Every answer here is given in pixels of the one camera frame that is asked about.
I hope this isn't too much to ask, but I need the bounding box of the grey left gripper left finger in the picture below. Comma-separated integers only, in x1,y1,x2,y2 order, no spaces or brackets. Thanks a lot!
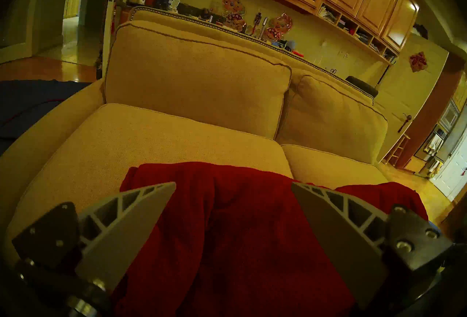
12,181,177,293

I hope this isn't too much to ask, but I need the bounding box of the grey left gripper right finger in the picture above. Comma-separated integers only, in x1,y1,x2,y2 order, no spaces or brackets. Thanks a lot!
291,181,453,309

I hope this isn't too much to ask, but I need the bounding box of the red blanket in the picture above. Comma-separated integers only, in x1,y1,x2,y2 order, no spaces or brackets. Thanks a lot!
111,162,429,317

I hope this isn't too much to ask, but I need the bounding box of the tan sofa seat cushion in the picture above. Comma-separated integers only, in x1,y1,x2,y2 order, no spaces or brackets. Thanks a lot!
4,102,294,266
281,144,388,191

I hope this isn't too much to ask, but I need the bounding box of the tan fabric sofa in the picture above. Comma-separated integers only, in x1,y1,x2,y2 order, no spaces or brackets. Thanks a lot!
0,6,389,266

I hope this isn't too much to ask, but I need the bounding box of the wooden stool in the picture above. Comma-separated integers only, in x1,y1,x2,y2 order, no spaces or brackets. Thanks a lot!
383,134,411,167

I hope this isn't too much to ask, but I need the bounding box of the tan sofa back cushion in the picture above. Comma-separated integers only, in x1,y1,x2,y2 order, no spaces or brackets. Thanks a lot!
104,20,292,140
275,75,388,165

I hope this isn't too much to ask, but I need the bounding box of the hanging dish towel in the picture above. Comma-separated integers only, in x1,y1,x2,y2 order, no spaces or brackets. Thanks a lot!
425,134,443,155

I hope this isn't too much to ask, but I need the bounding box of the dark blue floor cloth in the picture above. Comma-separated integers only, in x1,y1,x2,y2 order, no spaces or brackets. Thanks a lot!
0,79,92,154

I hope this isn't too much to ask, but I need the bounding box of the black office chair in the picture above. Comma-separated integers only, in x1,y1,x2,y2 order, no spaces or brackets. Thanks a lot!
346,76,379,98

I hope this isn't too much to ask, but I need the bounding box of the white panel door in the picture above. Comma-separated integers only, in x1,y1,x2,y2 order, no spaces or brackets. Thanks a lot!
376,34,449,163

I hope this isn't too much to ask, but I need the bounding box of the red fu door ornament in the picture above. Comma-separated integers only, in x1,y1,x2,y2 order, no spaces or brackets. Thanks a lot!
409,51,428,73

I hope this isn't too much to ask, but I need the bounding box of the open wooden cubby shelf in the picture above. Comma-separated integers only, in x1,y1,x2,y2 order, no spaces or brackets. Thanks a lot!
316,1,400,65

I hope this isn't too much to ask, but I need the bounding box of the wooden kitchen base cabinet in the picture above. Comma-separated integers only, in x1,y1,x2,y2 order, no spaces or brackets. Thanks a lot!
64,0,82,19

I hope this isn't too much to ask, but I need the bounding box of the red door handle tassel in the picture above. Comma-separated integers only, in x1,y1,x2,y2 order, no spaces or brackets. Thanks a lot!
397,114,413,134

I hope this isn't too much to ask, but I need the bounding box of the thin red floor cable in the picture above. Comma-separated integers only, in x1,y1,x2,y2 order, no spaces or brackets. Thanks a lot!
0,98,66,127

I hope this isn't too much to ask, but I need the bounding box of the cartoon figure wall decoration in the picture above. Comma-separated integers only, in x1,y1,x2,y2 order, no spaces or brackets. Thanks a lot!
263,13,293,42
222,0,247,30

